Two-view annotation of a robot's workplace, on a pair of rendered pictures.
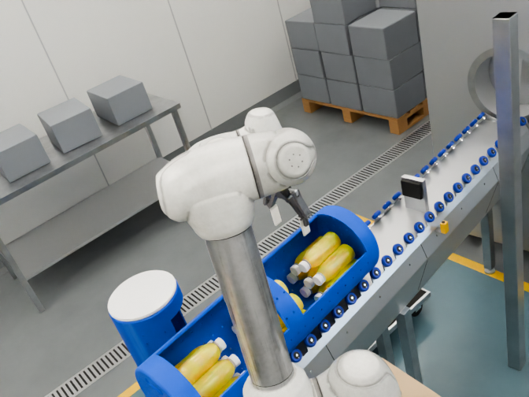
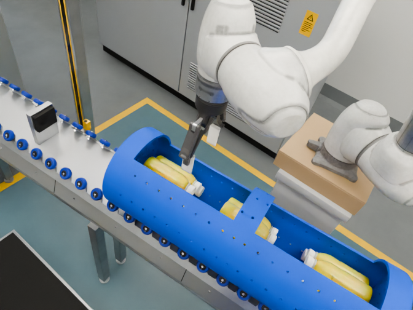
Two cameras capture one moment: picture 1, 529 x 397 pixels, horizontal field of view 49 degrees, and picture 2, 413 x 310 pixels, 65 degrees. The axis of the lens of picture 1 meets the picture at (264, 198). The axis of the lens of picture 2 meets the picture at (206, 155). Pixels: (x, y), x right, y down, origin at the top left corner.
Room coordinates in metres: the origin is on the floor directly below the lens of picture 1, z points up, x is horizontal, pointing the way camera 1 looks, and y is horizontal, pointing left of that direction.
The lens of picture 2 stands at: (1.85, 0.46, 1.96)
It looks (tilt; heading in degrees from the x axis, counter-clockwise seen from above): 47 degrees down; 238
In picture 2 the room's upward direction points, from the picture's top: 14 degrees clockwise
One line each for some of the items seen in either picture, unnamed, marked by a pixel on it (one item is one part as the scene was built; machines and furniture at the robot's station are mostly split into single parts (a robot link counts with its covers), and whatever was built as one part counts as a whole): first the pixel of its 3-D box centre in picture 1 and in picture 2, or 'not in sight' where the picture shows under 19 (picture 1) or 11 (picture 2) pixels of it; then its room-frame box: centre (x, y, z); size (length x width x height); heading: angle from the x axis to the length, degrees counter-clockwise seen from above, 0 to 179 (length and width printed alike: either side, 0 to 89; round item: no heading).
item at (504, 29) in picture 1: (512, 223); (82, 98); (1.78, -0.92, 0.85); 0.06 x 0.06 x 1.70; 37
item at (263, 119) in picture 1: (260, 135); (228, 40); (1.54, -0.05, 1.65); 0.13 x 0.11 x 0.16; 92
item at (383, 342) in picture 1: (384, 347); (100, 254); (1.83, -0.33, 0.31); 0.06 x 0.06 x 0.63; 37
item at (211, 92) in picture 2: not in sight; (215, 83); (1.54, -0.06, 1.55); 0.09 x 0.09 x 0.06
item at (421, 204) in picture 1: (414, 194); (45, 124); (1.95, -0.60, 1.00); 0.10 x 0.04 x 0.15; 37
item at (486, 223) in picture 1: (486, 228); not in sight; (2.42, -1.11, 0.31); 0.06 x 0.06 x 0.63; 37
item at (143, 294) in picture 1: (142, 294); not in sight; (1.80, 0.56, 1.03); 0.28 x 0.28 x 0.01
